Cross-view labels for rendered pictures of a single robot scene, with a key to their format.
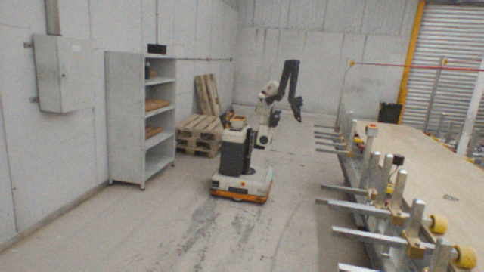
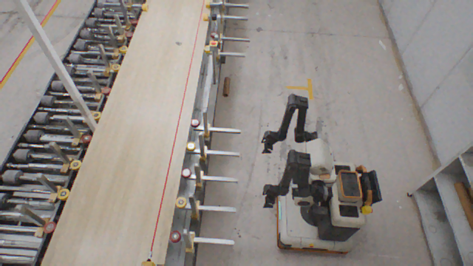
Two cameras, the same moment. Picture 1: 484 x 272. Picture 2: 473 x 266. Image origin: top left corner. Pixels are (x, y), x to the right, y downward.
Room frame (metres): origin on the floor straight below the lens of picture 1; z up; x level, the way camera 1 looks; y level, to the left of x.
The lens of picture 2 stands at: (4.45, -1.06, 3.09)
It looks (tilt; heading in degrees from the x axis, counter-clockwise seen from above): 55 degrees down; 171
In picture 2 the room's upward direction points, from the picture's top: 3 degrees clockwise
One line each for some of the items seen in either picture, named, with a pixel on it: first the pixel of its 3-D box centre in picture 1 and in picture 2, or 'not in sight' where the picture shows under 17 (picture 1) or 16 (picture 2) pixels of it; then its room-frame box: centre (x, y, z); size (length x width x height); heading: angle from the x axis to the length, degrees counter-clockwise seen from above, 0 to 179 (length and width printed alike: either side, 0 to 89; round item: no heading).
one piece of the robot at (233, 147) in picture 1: (238, 145); (334, 199); (3.54, 0.01, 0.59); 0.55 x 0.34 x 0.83; 169
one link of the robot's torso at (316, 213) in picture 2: (261, 139); (307, 200); (3.55, -0.25, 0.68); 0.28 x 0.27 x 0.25; 169
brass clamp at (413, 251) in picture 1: (411, 243); not in sight; (1.13, -0.73, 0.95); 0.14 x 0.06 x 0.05; 169
